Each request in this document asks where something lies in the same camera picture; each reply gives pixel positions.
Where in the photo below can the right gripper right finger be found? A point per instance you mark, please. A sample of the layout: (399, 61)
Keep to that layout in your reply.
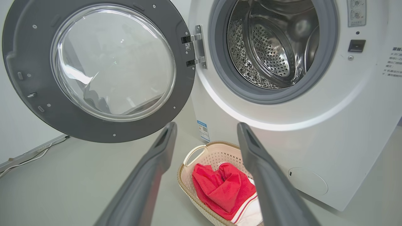
(273, 191)

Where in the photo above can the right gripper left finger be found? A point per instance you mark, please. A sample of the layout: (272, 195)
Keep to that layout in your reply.
(141, 182)

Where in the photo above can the red and white garment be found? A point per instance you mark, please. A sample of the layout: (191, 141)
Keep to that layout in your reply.
(223, 191)

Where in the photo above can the dark round washer door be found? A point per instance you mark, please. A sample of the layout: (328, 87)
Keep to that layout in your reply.
(31, 78)

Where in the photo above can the cream perforated laundry basket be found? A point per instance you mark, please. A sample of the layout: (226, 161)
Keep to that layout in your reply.
(191, 188)

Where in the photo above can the white front-load washing machine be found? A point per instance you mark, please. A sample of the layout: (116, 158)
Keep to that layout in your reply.
(314, 131)

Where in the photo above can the blue energy label sticker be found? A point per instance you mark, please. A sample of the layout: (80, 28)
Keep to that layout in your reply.
(203, 131)

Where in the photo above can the grey instruction sticker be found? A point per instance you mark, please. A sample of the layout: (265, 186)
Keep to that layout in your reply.
(357, 12)

